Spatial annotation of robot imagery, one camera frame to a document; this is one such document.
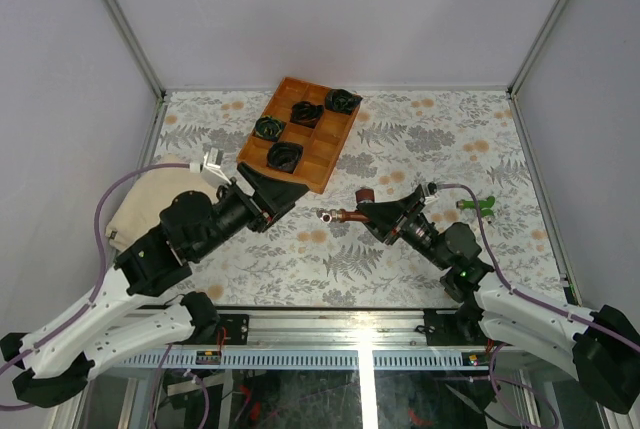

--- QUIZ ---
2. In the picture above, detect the orange wooden compartment tray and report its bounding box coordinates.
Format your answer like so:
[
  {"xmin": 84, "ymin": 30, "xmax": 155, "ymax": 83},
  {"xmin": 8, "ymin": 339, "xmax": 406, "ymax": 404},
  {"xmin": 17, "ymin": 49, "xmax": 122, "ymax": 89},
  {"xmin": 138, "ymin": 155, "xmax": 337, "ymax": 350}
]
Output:
[{"xmin": 237, "ymin": 77, "xmax": 362, "ymax": 194}]

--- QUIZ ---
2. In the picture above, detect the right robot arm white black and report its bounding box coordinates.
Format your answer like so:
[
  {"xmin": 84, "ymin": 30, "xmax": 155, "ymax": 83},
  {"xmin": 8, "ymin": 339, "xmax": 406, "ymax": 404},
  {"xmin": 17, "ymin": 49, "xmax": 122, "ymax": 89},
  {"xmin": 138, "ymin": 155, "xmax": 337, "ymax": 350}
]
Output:
[{"xmin": 356, "ymin": 184, "xmax": 639, "ymax": 414}]

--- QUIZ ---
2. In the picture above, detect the black rolled strap upper middle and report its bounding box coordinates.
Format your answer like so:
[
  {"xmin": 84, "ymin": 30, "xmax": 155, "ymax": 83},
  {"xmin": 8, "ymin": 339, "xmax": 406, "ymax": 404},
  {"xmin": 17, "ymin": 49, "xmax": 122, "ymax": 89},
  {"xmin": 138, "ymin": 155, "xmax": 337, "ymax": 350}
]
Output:
[{"xmin": 290, "ymin": 100, "xmax": 325, "ymax": 127}]

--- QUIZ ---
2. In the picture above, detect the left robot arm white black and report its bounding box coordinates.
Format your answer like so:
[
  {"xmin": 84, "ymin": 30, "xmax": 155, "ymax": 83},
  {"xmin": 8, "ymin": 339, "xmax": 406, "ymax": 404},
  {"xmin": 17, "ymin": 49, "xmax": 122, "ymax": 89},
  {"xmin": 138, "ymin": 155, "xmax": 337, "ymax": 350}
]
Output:
[{"xmin": 1, "ymin": 163, "xmax": 309, "ymax": 412}]

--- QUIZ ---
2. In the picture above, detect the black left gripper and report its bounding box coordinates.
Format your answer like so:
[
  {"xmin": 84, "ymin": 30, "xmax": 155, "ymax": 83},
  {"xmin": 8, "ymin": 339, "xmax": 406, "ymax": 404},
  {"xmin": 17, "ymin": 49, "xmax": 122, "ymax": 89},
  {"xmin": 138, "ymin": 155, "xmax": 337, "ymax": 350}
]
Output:
[{"xmin": 195, "ymin": 164, "xmax": 313, "ymax": 263}]

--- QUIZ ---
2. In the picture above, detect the beige folded cloth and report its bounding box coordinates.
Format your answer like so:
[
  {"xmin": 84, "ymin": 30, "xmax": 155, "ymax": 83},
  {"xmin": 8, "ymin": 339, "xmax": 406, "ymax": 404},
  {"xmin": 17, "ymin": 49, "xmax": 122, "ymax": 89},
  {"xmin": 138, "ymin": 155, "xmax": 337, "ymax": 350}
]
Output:
[{"xmin": 105, "ymin": 167, "xmax": 224, "ymax": 252}]

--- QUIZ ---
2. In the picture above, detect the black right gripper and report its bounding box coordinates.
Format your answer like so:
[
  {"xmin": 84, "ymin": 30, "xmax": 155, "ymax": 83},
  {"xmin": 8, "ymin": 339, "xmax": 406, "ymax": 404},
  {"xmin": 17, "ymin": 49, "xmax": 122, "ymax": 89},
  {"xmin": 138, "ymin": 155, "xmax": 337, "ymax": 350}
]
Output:
[{"xmin": 354, "ymin": 192, "xmax": 451, "ymax": 271}]

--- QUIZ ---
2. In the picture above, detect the black rolled strap bottom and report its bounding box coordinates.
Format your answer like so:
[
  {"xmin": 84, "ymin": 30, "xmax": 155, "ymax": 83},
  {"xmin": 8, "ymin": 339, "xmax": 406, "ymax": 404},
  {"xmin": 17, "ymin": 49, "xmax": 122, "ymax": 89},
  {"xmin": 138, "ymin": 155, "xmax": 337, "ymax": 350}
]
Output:
[{"xmin": 266, "ymin": 141, "xmax": 305, "ymax": 173}]

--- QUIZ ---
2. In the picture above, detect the black green rolled strap left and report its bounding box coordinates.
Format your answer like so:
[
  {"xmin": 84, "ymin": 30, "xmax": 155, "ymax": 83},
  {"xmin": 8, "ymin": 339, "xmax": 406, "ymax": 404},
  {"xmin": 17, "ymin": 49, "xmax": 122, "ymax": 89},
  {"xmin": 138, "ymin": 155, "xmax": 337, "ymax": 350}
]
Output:
[{"xmin": 253, "ymin": 115, "xmax": 287, "ymax": 142}]

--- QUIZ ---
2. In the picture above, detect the green water faucet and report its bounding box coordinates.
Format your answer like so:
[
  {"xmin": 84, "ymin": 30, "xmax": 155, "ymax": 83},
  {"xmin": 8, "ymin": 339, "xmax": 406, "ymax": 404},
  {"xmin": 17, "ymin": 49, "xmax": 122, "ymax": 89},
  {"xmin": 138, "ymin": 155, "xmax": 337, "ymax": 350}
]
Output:
[{"xmin": 456, "ymin": 196, "xmax": 496, "ymax": 224}]

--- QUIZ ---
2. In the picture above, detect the chrome threaded pipe nipple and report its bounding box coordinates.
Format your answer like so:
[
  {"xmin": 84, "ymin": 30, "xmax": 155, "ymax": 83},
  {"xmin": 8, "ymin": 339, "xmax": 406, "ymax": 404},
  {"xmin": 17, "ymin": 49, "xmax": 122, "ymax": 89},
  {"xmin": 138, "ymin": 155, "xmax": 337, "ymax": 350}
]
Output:
[{"xmin": 318, "ymin": 209, "xmax": 345, "ymax": 223}]

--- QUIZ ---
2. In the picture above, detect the black rolled strap top right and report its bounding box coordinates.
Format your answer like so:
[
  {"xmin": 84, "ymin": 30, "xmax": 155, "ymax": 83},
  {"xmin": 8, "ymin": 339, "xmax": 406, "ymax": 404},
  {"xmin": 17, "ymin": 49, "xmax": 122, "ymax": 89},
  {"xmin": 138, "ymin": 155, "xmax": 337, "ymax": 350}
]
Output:
[{"xmin": 324, "ymin": 88, "xmax": 363, "ymax": 115}]

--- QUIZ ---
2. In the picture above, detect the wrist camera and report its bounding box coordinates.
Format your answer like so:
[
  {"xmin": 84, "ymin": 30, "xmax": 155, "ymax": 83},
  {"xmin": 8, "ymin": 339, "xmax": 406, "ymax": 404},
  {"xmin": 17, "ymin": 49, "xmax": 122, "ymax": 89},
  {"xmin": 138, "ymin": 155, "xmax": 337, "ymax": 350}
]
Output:
[
  {"xmin": 423, "ymin": 182, "xmax": 438, "ymax": 202},
  {"xmin": 200, "ymin": 148, "xmax": 229, "ymax": 188}
]

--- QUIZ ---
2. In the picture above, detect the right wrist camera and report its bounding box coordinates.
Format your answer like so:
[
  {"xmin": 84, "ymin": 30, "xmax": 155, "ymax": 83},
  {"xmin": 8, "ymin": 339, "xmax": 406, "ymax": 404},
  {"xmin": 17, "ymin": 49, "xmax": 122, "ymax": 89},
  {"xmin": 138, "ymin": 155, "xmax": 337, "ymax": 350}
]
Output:
[{"xmin": 423, "ymin": 182, "xmax": 438, "ymax": 202}]

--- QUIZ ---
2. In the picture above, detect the brown water faucet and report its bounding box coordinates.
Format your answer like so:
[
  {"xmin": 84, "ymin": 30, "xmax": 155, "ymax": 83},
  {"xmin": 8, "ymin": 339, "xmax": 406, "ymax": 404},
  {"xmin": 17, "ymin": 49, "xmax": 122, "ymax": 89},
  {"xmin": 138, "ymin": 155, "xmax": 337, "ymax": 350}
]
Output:
[{"xmin": 338, "ymin": 187, "xmax": 375, "ymax": 223}]

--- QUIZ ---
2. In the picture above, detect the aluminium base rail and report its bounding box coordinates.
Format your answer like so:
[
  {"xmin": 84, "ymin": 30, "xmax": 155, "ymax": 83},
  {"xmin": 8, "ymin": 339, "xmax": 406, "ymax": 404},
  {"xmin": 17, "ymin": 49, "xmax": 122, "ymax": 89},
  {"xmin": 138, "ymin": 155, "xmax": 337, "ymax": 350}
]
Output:
[{"xmin": 149, "ymin": 306, "xmax": 501, "ymax": 350}]

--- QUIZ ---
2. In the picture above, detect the white slotted cable duct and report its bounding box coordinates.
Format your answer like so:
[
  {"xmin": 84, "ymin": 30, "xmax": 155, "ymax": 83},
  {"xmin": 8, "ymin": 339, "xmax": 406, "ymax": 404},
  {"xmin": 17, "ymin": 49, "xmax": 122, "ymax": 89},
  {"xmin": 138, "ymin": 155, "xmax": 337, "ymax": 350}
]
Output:
[{"xmin": 120, "ymin": 348, "xmax": 487, "ymax": 371}]

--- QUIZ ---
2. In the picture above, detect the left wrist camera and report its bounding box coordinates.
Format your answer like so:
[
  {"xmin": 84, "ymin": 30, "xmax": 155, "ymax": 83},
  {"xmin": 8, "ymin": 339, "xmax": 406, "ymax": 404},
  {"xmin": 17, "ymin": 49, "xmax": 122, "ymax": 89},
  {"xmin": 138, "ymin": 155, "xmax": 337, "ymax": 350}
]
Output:
[{"xmin": 200, "ymin": 148, "xmax": 229, "ymax": 188}]

